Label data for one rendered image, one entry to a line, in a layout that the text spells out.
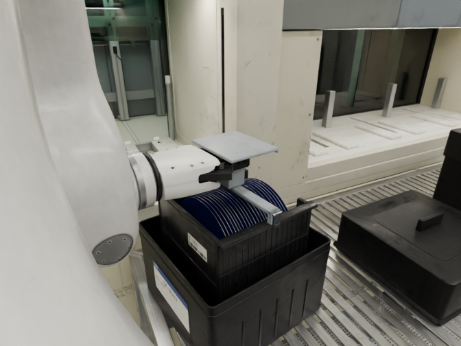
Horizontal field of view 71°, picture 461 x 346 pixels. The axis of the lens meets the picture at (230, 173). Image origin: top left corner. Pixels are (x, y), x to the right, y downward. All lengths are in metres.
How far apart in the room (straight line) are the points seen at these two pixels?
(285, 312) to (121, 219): 0.39
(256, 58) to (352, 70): 0.99
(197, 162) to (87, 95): 0.19
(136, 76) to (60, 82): 1.34
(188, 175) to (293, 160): 0.60
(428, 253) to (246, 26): 0.62
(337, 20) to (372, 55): 0.83
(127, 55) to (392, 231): 1.33
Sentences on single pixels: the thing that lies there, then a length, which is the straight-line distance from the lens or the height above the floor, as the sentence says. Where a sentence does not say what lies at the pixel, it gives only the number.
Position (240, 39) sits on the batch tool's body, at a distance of 0.78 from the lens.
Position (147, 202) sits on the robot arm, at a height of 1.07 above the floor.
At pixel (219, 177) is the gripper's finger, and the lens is 0.48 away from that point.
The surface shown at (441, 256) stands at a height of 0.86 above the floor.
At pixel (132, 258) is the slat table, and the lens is 0.88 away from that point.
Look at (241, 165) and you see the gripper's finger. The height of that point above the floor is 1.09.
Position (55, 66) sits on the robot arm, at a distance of 0.35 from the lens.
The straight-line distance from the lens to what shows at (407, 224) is 0.89.
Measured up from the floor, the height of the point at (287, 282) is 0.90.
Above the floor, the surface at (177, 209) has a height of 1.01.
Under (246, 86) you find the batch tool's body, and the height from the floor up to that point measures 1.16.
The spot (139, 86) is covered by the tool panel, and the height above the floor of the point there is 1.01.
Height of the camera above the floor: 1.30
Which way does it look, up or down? 25 degrees down
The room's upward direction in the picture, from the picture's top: straight up
